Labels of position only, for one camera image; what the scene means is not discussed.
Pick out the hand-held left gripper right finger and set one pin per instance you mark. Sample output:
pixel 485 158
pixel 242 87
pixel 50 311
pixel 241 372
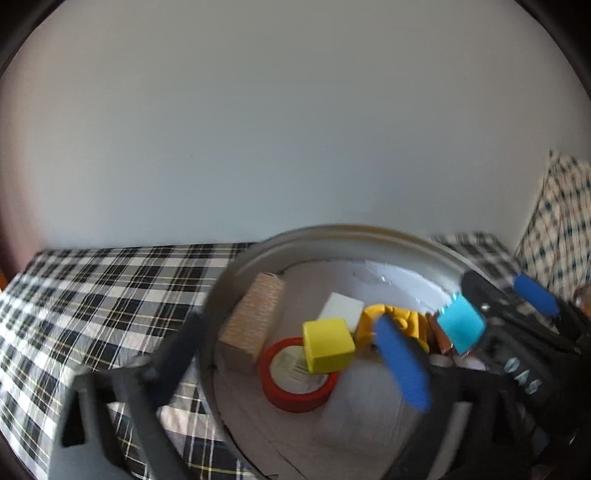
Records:
pixel 406 369

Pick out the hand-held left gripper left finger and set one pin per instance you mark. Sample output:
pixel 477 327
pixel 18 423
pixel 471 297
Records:
pixel 180 355

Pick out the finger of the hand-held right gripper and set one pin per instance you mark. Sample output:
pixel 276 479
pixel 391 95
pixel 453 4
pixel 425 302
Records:
pixel 480 288
pixel 535 293

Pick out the teal toy block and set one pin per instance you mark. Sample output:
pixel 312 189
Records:
pixel 461 325

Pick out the small cardboard box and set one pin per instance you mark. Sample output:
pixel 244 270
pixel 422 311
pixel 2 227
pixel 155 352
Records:
pixel 251 323

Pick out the yellow cube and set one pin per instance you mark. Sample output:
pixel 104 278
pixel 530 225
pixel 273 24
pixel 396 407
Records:
pixel 328 346

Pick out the white charger plug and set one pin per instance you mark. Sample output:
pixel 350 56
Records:
pixel 344 307

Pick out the red tape roll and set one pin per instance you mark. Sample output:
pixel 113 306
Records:
pixel 286 397

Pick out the round metal tin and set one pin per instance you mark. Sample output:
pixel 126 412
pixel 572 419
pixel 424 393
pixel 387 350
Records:
pixel 323 258

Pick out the beige checked draped cloth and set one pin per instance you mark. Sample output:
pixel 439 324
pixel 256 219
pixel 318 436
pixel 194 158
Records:
pixel 563 221

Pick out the black white checked tablecloth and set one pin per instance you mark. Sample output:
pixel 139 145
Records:
pixel 92 295

